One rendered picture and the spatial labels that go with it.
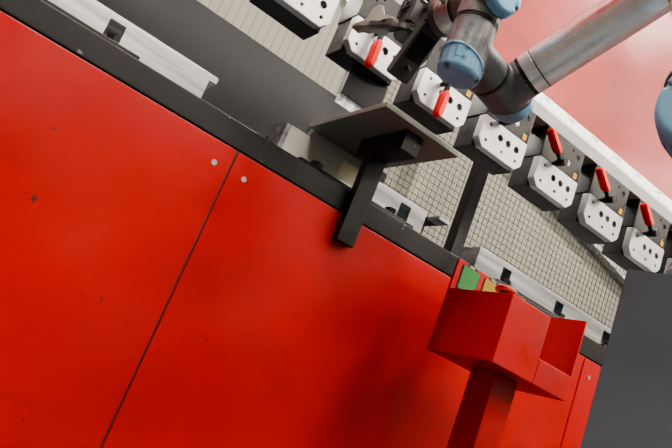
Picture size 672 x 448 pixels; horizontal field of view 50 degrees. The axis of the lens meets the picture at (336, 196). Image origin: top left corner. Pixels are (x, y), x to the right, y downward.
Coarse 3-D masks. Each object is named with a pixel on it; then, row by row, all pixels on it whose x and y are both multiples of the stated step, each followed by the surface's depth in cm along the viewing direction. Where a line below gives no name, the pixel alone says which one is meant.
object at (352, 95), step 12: (348, 72) 152; (360, 72) 153; (348, 84) 151; (360, 84) 153; (372, 84) 155; (348, 96) 151; (360, 96) 153; (372, 96) 154; (348, 108) 152; (360, 108) 154
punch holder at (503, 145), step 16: (480, 112) 170; (464, 128) 172; (480, 128) 166; (496, 128) 169; (512, 128) 172; (528, 128) 175; (464, 144) 169; (480, 144) 166; (496, 144) 169; (512, 144) 171; (480, 160) 174; (496, 160) 170; (512, 160) 171
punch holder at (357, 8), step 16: (352, 0) 156; (368, 0) 151; (384, 0) 154; (352, 16) 151; (336, 32) 155; (352, 32) 148; (336, 48) 151; (352, 48) 148; (368, 48) 150; (384, 48) 153; (400, 48) 155; (384, 64) 152; (384, 80) 154
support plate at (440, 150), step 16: (352, 112) 132; (368, 112) 127; (384, 112) 125; (400, 112) 124; (320, 128) 142; (336, 128) 139; (352, 128) 136; (368, 128) 134; (384, 128) 131; (400, 128) 128; (416, 128) 126; (336, 144) 147; (352, 144) 144; (432, 144) 130; (416, 160) 139; (432, 160) 136
